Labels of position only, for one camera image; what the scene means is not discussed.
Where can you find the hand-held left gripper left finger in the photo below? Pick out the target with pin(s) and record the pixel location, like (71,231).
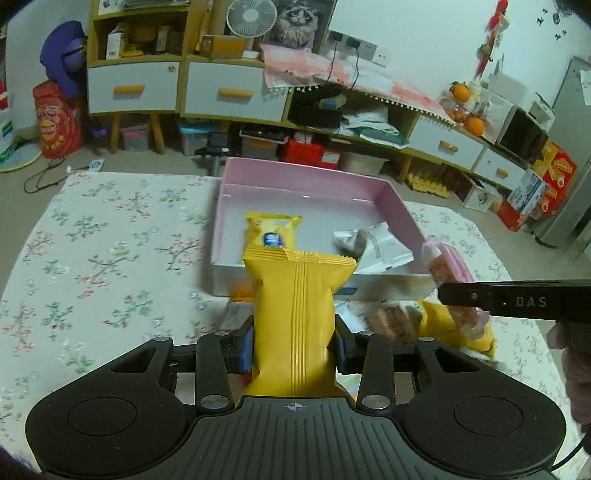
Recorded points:
(247,351)

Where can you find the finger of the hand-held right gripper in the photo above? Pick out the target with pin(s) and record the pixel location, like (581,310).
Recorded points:
(508,302)

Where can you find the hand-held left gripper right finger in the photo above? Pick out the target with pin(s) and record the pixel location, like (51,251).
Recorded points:
(340,351)

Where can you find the golden brown snack packet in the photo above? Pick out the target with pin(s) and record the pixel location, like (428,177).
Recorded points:
(295,323)

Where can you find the pink cardboard box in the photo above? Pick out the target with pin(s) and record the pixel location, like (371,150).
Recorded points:
(300,194)

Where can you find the person's right hand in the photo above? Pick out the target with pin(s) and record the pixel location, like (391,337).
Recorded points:
(577,364)

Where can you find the brown pink snack packet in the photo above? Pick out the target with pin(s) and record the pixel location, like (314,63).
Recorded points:
(392,323)

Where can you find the orange and white snack packet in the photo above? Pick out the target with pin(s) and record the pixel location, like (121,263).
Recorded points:
(240,290)

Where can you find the large yellow snack packet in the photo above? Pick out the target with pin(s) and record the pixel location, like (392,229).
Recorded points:
(438,323)

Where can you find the white snack packet black print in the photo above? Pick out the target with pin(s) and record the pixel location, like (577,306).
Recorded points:
(383,249)

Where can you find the blue white carton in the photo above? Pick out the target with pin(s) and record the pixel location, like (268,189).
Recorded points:
(526,191)

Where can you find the yellow snack packet blue logo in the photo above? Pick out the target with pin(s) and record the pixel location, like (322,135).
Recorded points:
(272,226)

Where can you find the orange yellow cartons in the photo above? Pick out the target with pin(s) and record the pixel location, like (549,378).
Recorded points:
(558,175)

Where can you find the yellow egg tray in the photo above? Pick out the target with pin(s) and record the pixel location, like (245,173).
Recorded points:
(425,182)

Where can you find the grey refrigerator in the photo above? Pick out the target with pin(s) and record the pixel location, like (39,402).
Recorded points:
(572,161)

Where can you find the white microwave oven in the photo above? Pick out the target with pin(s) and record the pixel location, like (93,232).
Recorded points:
(517,134)

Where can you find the low wooden sideboard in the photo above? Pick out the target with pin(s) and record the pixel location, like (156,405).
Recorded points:
(443,134)

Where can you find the orange fruit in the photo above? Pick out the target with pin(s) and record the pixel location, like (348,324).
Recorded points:
(460,91)
(474,124)

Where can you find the red plastic crate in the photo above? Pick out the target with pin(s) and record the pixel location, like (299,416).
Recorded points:
(309,152)

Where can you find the white box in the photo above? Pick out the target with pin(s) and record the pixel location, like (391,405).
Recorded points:
(508,85)

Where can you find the clear storage bin blue lid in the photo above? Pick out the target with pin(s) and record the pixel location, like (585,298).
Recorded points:
(194,138)

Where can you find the white green plastic bags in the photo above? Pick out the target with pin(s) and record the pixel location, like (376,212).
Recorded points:
(374,127)

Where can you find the black bag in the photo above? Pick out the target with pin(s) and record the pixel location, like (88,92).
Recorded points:
(318,113)

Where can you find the red hanging decoration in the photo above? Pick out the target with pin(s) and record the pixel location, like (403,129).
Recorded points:
(491,32)

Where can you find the wooden cabinet white drawer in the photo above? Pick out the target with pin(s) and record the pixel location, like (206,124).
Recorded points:
(207,83)

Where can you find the pink patterned cloth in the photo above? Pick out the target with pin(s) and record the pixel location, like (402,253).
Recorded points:
(300,64)

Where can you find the red printed bag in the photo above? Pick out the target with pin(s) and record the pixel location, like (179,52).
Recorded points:
(53,124)

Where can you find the white round base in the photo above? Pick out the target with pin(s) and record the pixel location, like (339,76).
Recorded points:
(18,159)

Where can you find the tall wooden shelf cabinet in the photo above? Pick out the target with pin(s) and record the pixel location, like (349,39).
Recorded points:
(134,74)

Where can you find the yellow cardboard box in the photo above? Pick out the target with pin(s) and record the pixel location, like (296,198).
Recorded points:
(226,46)

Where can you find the cat picture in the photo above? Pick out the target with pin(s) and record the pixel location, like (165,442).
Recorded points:
(300,23)

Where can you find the white desk fan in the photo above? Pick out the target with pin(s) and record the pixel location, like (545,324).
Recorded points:
(251,18)

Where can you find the purple plush toy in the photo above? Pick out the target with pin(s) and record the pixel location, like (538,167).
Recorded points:
(62,50)

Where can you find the wall socket with plugs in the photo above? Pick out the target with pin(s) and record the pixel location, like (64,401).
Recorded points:
(346,41)

